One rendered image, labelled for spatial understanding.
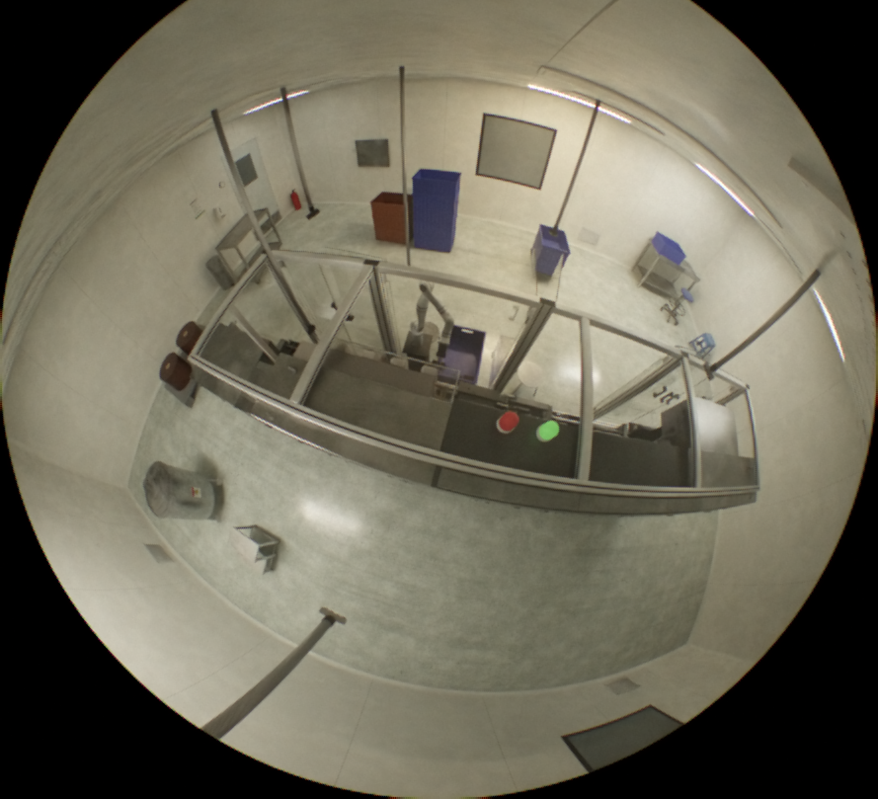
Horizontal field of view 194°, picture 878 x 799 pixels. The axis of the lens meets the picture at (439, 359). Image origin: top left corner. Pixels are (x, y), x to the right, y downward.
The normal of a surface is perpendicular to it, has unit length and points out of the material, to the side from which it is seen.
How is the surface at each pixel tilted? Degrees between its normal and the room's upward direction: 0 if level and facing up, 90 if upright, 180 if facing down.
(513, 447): 0
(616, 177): 90
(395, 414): 0
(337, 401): 0
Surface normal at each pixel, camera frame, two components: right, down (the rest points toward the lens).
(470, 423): 0.04, -0.48
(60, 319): 0.96, 0.25
